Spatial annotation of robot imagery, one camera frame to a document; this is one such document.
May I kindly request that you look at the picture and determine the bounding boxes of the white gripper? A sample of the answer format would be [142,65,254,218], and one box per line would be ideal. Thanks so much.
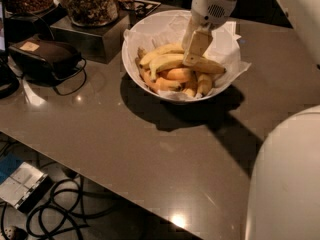
[182,0,237,66]

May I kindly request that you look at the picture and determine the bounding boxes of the long yellow banana front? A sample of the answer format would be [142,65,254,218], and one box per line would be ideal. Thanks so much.
[149,54,226,81]

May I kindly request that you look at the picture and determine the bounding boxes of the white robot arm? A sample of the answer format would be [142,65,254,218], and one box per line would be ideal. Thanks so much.
[183,0,320,240]

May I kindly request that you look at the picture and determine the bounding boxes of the yellow banana back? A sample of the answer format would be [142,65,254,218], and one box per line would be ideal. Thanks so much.
[137,43,184,69]

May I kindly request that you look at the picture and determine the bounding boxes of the white bowl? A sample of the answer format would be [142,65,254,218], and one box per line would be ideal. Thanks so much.
[121,9,242,104]

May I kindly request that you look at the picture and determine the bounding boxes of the orange banana middle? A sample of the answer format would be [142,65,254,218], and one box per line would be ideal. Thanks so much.
[159,68,193,83]

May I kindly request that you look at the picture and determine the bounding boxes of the orange banana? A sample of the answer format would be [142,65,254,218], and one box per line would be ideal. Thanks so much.
[135,58,182,93]
[159,68,193,83]

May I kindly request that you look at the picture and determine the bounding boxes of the short yellow banana right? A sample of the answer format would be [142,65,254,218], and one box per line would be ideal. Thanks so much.
[196,72,212,97]

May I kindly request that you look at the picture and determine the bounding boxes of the short yellow banana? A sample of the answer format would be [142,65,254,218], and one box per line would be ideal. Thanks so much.
[182,81,197,97]
[196,72,212,97]

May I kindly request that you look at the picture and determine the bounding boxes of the short yellow banana centre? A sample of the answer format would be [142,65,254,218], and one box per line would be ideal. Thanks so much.
[182,81,197,97]

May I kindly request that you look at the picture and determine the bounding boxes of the orange banana lower left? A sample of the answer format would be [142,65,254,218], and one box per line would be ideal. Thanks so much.
[135,58,182,93]

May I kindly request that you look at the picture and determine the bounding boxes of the white paper liner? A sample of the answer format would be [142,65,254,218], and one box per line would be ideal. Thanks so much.
[123,11,252,102]

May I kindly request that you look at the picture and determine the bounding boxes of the white paper note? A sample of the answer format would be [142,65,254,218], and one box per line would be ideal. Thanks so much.
[223,21,241,40]

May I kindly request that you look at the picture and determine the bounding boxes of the black patterned tray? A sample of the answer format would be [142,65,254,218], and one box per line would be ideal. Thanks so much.
[133,0,161,19]

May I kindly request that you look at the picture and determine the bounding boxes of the glass jar of granola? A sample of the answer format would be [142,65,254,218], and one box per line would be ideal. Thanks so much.
[62,0,119,27]

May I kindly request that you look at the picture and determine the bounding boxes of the black headset device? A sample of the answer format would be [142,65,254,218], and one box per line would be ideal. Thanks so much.
[9,37,82,85]

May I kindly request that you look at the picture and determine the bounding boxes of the black stand left edge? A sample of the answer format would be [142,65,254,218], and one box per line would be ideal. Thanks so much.
[0,0,20,99]

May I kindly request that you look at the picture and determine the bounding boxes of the dark metal pedestal block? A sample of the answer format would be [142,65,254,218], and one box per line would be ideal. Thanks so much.
[51,11,130,64]

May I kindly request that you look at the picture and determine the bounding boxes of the black cable on table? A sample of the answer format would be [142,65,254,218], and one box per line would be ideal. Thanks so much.
[22,57,88,97]

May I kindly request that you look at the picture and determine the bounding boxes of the dark pedestal under nuts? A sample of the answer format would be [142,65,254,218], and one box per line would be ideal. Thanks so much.
[4,5,67,43]

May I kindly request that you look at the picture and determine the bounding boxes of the black floor cables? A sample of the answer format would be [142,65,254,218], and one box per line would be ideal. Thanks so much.
[0,140,148,240]

